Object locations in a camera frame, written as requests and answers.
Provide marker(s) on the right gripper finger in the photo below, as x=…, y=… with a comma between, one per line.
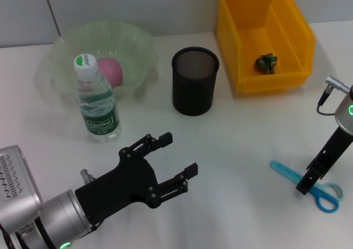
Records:
x=307, y=181

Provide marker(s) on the translucent green fruit bowl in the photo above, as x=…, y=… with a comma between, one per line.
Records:
x=129, y=45

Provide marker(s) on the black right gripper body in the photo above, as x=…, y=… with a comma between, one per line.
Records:
x=331, y=152

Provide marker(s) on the yellow plastic storage bin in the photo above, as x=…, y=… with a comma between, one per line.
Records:
x=231, y=39

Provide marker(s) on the clear green-label water bottle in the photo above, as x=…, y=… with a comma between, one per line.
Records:
x=100, y=116

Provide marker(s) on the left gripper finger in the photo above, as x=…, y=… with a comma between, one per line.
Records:
x=150, y=144
x=175, y=184

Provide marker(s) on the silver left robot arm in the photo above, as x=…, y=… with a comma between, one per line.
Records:
x=60, y=216

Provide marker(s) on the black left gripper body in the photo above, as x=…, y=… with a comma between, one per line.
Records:
x=124, y=183

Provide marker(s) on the pink toy peach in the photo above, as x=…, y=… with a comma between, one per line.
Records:
x=111, y=72

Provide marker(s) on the black mesh pen cup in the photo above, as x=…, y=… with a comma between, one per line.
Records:
x=193, y=94

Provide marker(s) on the blue safety scissors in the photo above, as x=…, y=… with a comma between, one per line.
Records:
x=286, y=172

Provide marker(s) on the green plastic wrapper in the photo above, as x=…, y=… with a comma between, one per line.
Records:
x=266, y=64

